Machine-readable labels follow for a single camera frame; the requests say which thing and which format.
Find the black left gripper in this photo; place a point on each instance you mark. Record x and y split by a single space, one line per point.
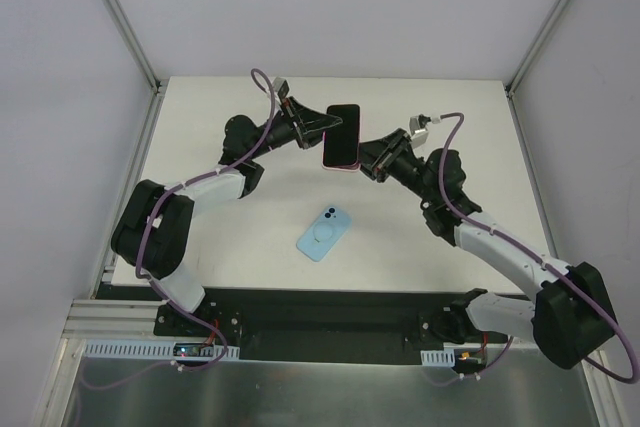
296 123

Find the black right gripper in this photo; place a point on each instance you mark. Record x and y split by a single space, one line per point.
388 155

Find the pink phone case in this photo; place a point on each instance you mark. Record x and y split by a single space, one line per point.
340 168

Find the black smartphone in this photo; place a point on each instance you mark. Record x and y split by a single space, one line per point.
342 134

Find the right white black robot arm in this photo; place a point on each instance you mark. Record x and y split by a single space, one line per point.
565 310

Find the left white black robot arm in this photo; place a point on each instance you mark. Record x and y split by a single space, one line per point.
152 232

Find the light blue phone case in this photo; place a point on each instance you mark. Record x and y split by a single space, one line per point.
324 233

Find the metal front sheet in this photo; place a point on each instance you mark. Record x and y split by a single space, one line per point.
522 389

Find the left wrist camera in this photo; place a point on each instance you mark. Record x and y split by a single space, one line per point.
281 87

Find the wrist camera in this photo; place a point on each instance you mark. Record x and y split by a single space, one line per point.
281 87
419 128

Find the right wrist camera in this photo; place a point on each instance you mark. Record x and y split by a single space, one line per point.
419 128

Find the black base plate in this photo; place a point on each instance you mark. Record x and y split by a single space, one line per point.
379 328

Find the right white cable duct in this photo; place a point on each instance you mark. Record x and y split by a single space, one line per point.
444 358

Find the white cable duct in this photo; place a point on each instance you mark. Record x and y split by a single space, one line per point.
158 350
444 358

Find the left aluminium frame post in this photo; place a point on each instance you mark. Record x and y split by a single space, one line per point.
131 41

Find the aluminium frame post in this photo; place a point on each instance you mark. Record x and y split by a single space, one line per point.
542 36
131 41

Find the right aluminium frame post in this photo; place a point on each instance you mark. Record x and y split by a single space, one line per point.
542 36

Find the left white cable duct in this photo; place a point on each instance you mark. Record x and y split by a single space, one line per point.
158 350

